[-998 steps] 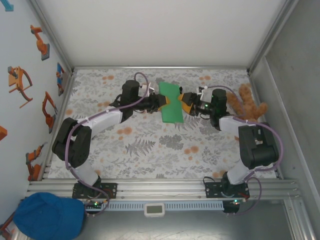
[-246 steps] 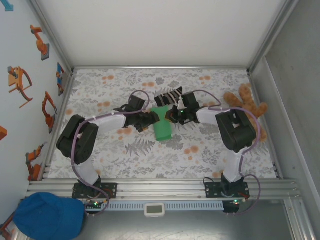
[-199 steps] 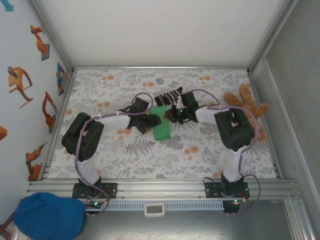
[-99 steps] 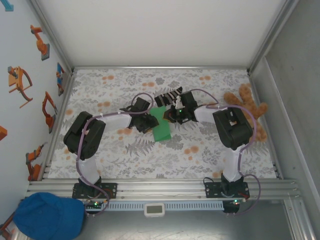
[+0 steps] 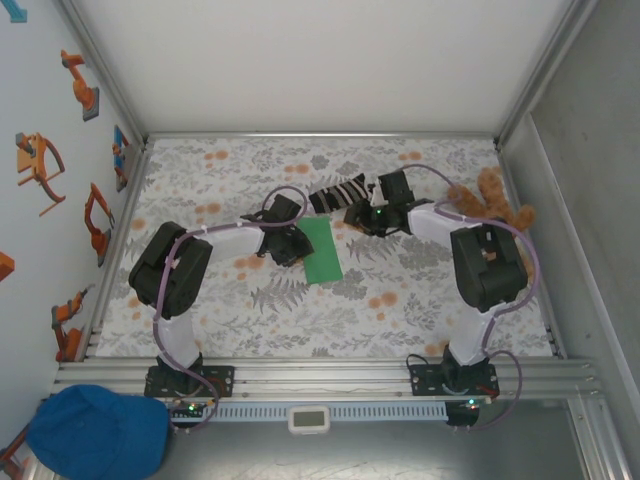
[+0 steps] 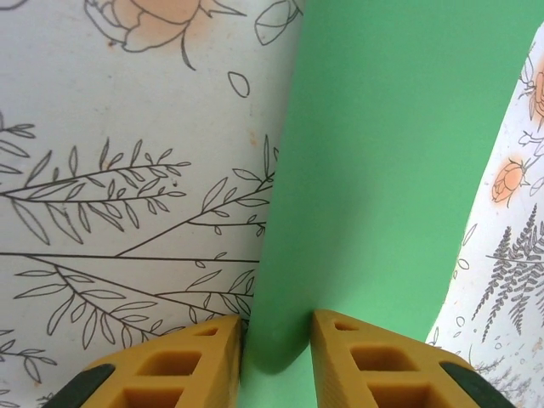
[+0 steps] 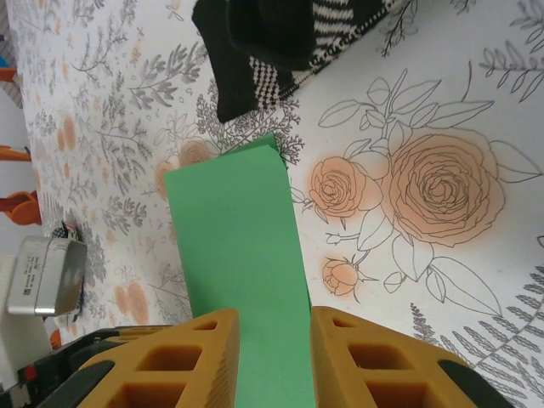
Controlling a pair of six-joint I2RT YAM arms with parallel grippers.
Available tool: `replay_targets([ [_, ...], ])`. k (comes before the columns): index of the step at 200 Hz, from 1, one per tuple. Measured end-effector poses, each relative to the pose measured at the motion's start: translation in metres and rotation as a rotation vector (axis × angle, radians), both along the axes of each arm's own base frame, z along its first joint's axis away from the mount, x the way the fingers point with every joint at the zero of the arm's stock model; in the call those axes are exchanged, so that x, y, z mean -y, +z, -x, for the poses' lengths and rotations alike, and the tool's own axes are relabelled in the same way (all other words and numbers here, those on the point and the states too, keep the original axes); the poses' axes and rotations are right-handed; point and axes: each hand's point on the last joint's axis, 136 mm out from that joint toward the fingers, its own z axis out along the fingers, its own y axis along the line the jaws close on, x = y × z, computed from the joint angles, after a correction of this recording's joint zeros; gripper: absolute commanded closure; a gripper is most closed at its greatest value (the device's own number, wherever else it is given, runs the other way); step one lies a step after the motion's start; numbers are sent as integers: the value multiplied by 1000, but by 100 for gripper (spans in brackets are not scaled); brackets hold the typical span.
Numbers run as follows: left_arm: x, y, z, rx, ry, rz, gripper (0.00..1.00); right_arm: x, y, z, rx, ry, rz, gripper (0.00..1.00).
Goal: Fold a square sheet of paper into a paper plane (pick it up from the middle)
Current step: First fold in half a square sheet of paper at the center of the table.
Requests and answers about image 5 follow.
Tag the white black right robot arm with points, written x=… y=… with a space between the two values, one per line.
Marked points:
x=487 y=280

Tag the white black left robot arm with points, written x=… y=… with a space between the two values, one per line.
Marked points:
x=170 y=270

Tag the white digital timer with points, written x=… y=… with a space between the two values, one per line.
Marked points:
x=308 y=420

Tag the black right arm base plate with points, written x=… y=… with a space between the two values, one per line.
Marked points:
x=425 y=382

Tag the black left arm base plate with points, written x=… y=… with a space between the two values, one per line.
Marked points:
x=222 y=380

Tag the blue orange machine sticker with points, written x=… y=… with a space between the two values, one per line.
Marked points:
x=120 y=155

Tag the black white striped sock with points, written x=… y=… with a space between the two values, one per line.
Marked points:
x=340 y=192

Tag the wide aluminium frame rail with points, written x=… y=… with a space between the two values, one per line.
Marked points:
x=325 y=375

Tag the aluminium side frame rail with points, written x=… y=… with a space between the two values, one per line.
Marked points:
x=532 y=250
x=117 y=250

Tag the thin aluminium frame rail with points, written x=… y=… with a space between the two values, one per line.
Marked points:
x=320 y=135

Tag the orange claw gripper sticker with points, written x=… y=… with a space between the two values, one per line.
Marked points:
x=30 y=160

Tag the aluminium frame post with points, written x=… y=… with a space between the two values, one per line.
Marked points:
x=102 y=65
x=545 y=65

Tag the blue baseball cap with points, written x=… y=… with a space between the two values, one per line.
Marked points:
x=95 y=430

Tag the green circuit board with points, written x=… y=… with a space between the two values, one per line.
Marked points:
x=467 y=405
x=190 y=409

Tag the brown plush toy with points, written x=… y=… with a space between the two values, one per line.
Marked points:
x=524 y=216

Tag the orange cube sticker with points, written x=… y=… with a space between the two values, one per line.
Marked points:
x=5 y=267

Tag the green cloth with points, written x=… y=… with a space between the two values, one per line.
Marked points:
x=324 y=255

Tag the orange grey wall sticker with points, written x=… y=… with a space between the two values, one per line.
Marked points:
x=12 y=460

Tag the floral patterned tablecloth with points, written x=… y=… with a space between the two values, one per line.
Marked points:
x=300 y=325

